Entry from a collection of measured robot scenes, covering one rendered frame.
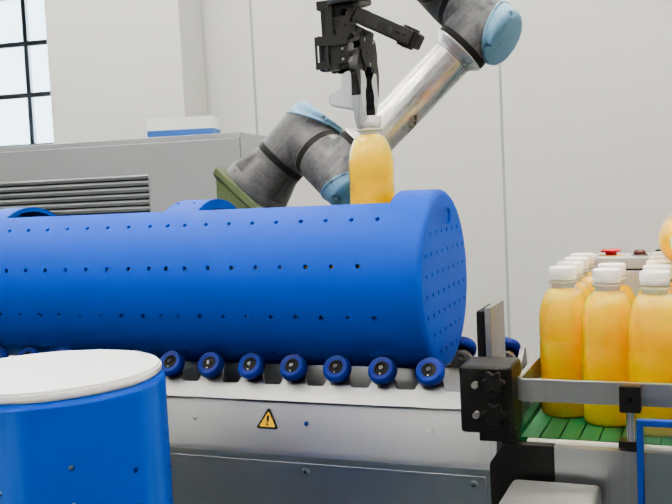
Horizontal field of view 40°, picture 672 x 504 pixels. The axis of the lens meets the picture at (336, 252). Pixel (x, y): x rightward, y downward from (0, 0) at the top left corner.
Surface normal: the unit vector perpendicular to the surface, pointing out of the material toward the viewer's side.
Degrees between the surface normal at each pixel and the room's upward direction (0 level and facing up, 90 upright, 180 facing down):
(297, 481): 110
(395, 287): 87
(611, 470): 90
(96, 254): 65
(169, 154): 90
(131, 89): 90
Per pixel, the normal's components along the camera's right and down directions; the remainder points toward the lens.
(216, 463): -0.34, 0.43
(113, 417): 0.72, 0.01
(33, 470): 0.14, 0.07
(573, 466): -0.37, 0.08
